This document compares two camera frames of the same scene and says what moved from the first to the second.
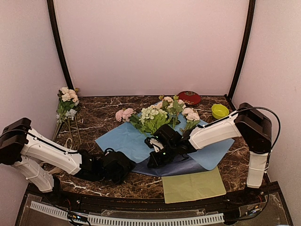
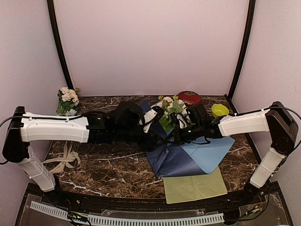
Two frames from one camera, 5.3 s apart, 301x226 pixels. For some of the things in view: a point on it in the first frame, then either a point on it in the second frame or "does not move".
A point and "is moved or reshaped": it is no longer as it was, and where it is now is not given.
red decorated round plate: (189, 97) does not move
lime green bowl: (219, 111) does not move
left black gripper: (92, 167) → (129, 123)
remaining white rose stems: (67, 102) does not move
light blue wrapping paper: (129, 140) is moved or reshaped
